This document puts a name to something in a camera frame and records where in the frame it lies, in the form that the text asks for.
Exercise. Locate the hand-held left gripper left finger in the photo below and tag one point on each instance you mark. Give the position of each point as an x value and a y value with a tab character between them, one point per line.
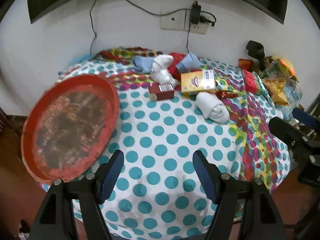
113	170

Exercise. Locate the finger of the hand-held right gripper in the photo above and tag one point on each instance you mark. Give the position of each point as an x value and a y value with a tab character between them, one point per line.
305	117
282	130

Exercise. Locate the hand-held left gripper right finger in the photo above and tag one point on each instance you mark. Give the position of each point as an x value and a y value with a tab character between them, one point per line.
202	172

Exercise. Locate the round red metal tray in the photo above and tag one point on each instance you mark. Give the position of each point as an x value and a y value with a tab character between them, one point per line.
70	127

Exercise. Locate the white sock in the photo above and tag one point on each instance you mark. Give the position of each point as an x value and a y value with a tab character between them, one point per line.
212	107
161	63

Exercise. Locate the red foil snack wrapper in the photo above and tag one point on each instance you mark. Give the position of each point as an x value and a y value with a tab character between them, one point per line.
226	95

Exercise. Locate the dark red small box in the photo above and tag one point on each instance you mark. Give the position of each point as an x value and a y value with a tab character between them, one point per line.
162	93

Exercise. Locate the yellow cardboard box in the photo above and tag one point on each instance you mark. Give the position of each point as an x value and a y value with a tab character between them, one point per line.
197	82

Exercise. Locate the clear plastic bag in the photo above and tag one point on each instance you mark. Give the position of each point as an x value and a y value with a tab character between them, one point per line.
165	77

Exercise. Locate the light blue sock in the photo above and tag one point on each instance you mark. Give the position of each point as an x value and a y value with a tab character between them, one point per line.
188	62
142	63

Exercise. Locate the pile of snack packets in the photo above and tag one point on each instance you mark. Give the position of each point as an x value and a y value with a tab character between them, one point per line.
277	90

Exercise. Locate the red snack packet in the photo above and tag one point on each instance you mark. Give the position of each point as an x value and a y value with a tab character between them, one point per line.
252	82

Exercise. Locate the polka dot tablecloth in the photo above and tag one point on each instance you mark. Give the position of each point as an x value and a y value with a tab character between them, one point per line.
160	135

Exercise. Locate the black wall plug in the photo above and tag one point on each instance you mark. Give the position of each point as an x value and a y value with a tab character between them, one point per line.
206	18

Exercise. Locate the white wall outlet plate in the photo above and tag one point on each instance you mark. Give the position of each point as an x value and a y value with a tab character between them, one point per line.
175	22

